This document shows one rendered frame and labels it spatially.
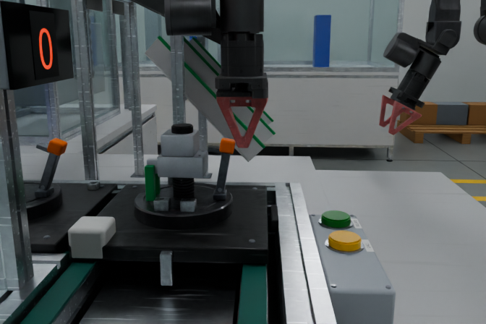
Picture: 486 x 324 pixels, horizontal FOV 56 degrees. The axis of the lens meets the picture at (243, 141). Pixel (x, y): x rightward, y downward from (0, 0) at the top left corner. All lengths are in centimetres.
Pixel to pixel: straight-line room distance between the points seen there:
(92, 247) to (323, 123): 416
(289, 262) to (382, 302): 11
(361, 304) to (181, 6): 40
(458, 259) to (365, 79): 388
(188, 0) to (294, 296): 36
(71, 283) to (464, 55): 951
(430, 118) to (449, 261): 551
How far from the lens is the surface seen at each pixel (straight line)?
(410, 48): 116
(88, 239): 58
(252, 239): 57
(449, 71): 976
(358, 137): 473
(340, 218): 65
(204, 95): 84
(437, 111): 632
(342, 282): 51
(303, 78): 457
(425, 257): 83
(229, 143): 62
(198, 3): 59
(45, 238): 62
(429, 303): 71
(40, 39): 46
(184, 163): 62
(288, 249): 57
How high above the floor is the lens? 121
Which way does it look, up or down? 13 degrees down
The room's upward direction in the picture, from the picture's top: straight up
